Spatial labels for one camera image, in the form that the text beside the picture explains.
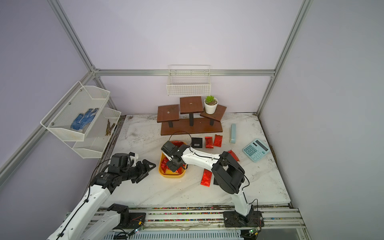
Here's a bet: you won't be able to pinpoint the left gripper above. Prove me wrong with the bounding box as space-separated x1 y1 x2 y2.
121 159 156 184

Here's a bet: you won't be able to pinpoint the black tea bag barcode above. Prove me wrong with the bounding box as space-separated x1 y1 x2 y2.
191 138 203 148

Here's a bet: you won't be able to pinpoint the small red foil tea bag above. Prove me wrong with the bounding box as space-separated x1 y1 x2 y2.
228 150 240 162

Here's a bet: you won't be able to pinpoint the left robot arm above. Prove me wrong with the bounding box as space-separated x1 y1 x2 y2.
48 153 156 240

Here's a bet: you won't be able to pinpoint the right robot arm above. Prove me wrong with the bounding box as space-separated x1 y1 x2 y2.
161 141 252 217

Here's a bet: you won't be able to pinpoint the red foil tea bags pile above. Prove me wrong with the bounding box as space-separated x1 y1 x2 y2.
160 141 185 176

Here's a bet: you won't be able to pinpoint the yellow storage box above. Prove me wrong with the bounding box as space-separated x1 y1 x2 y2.
158 153 187 179

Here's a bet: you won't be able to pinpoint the brown wooden tiered stand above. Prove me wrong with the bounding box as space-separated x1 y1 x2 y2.
157 96 227 136

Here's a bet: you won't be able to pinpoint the brown twigs in shelf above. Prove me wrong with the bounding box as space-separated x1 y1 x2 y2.
106 119 116 136

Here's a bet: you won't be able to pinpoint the light blue stapler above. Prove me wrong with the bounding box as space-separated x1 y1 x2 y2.
230 124 237 144

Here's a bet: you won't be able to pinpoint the white potted green plant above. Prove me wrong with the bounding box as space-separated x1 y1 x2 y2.
204 96 218 115

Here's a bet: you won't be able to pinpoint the blue work glove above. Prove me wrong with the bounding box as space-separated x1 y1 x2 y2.
71 108 99 131

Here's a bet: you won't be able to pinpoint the white mesh two-tier shelf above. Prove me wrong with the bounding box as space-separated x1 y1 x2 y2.
41 82 121 159

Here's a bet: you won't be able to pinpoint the light blue calculator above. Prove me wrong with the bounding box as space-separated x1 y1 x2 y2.
243 139 270 163

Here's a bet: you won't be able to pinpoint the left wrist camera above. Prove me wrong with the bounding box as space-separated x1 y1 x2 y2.
128 152 139 167

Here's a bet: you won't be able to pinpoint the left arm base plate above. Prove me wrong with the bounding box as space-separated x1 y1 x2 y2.
107 204 147 229

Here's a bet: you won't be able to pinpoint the white wire wall basket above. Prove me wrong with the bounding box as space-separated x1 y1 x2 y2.
167 65 212 97

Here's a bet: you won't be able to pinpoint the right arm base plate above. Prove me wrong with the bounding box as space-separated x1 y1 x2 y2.
223 209 265 228

